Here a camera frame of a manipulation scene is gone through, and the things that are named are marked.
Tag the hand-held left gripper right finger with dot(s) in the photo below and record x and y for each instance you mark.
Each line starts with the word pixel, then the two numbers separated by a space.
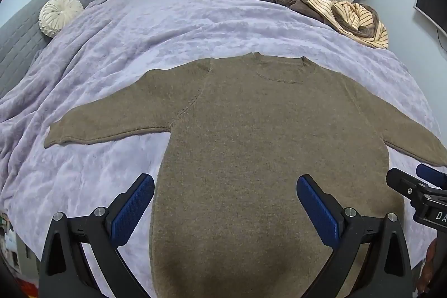
pixel 317 210

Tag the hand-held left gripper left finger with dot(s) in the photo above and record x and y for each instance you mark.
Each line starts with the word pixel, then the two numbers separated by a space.
pixel 134 210

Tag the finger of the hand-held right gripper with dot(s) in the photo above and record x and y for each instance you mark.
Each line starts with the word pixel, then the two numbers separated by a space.
pixel 401 181
pixel 431 175

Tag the brown knit sweater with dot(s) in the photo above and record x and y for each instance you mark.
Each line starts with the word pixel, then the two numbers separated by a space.
pixel 244 144

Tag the brown striped fleece robe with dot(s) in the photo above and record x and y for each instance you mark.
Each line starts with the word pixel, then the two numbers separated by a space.
pixel 349 15

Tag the lavender plush blanket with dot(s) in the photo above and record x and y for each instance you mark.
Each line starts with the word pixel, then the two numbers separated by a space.
pixel 174 22

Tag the grey quilted headboard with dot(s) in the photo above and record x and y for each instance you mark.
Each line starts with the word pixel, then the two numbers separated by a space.
pixel 21 39

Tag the cream round pleated cushion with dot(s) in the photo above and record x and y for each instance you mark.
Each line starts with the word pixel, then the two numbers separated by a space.
pixel 59 15

